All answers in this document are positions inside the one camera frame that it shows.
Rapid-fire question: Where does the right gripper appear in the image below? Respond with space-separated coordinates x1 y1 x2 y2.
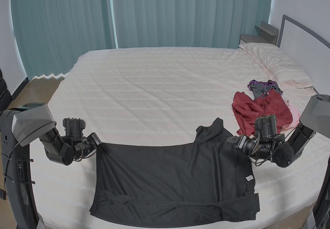
237 137 260 158

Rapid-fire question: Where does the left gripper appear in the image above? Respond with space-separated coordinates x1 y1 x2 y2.
75 132 102 159

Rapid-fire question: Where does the black T-shirt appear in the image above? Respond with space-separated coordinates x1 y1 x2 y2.
89 117 260 223

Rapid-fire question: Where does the dark red shirt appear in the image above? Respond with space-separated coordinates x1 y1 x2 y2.
232 88 294 137

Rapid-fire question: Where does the grey garment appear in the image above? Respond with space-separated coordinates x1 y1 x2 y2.
251 81 283 99

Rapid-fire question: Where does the pink garment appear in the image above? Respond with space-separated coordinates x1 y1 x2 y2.
281 99 302 130

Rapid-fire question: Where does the purple garment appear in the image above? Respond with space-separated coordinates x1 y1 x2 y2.
247 80 279 92

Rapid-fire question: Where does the cream pillow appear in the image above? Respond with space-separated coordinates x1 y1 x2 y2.
238 42 315 91

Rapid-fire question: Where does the bed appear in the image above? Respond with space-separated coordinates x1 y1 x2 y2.
8 15 330 229

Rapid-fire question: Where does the black padded couch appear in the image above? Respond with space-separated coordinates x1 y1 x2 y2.
0 68 12 106

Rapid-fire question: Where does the grey bedside table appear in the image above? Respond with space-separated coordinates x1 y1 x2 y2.
240 20 279 48

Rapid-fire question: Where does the blue-green curtain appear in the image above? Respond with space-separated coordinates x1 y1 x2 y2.
10 0 118 81
111 0 274 49

